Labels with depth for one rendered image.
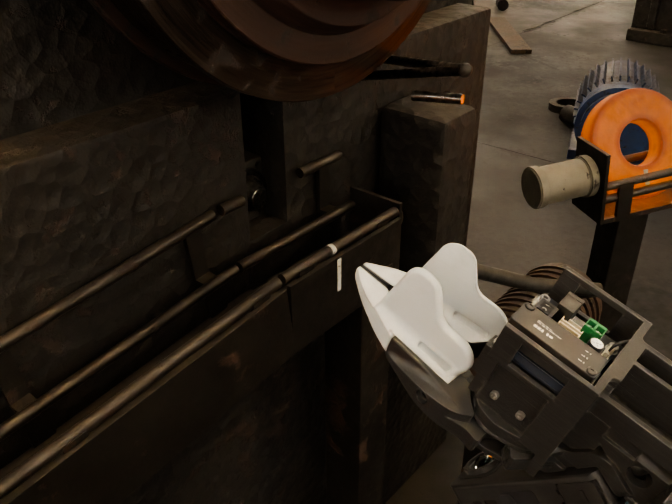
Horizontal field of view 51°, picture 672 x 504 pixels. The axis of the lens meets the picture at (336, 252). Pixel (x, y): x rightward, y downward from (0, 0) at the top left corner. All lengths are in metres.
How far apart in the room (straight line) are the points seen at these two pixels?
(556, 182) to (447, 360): 0.64
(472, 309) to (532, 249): 1.82
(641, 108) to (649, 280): 1.14
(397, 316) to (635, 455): 0.14
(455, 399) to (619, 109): 0.76
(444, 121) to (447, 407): 0.53
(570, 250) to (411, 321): 1.88
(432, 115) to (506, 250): 1.38
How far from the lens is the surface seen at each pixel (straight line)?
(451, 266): 0.42
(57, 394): 0.66
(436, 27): 1.00
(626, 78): 2.87
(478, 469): 0.46
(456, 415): 0.39
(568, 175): 1.02
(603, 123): 1.08
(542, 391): 0.36
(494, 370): 0.37
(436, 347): 0.40
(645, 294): 2.13
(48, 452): 0.60
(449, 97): 0.70
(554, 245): 2.28
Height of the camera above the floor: 1.09
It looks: 30 degrees down
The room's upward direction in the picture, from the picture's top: straight up
